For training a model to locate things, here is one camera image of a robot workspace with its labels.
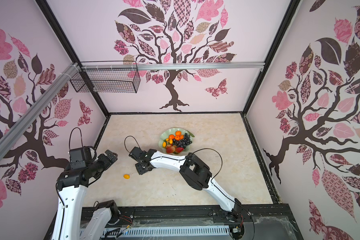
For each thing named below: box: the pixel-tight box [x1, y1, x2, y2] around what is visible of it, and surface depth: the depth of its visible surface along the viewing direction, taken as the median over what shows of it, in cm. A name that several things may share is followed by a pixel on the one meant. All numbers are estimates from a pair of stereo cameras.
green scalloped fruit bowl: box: [158, 127, 193, 155], surface depth 99 cm
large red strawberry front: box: [175, 147, 185, 153], surface depth 96 cm
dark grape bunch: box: [173, 133, 193, 149], surface depth 97 cm
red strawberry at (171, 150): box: [166, 146, 176, 154], surface depth 96 cm
